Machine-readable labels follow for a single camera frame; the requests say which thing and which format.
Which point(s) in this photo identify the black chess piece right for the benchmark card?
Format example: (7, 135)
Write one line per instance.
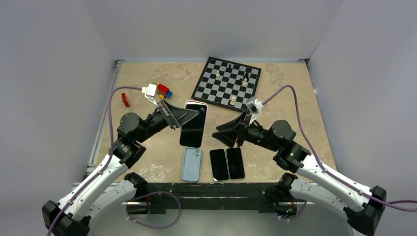
(244, 76)

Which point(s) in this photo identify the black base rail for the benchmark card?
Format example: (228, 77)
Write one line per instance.
(261, 197)

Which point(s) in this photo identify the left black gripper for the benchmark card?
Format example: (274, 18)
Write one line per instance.
(178, 116)

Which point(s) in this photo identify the black phone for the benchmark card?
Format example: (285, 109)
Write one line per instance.
(219, 165)

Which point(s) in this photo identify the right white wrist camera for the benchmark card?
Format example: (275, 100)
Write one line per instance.
(254, 107)

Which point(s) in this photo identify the colourful toy brick car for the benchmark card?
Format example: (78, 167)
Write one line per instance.
(163, 91)

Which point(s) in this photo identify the light blue phone case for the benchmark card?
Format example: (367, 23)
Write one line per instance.
(191, 164)

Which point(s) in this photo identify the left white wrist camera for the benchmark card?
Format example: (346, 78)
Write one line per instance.
(150, 92)

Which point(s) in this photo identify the white chess pawn front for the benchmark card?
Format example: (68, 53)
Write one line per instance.
(233, 100)

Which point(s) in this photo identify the red toy brick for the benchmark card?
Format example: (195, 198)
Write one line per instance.
(125, 100)

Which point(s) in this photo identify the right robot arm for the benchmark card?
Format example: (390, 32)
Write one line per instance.
(358, 202)

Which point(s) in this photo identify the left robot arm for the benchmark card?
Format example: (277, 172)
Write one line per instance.
(74, 214)

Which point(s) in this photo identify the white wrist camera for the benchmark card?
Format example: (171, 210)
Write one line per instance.
(254, 107)
(150, 92)

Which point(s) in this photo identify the black grey chessboard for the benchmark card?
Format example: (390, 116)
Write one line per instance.
(219, 90)

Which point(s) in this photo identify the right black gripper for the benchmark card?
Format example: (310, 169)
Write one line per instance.
(228, 137)

